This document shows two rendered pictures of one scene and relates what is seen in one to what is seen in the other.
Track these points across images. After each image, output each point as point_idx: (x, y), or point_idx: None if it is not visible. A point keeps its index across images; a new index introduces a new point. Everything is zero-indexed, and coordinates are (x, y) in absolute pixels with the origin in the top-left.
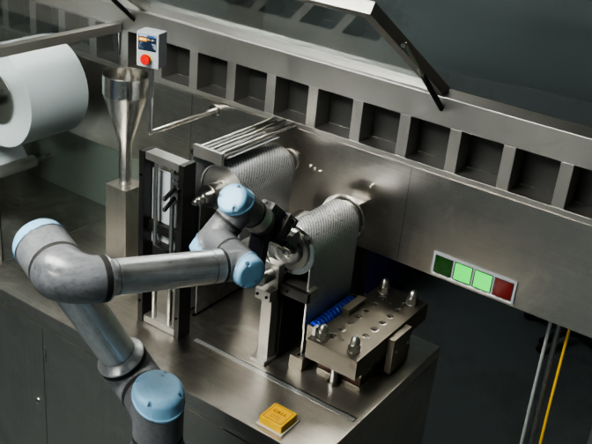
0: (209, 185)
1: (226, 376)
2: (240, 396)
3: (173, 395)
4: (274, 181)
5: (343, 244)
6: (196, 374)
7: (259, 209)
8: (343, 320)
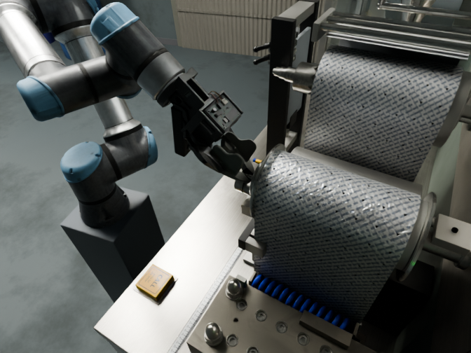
0: (301, 62)
1: (219, 233)
2: (191, 248)
3: (69, 165)
4: (385, 113)
5: (341, 251)
6: (218, 212)
7: (124, 56)
8: (284, 316)
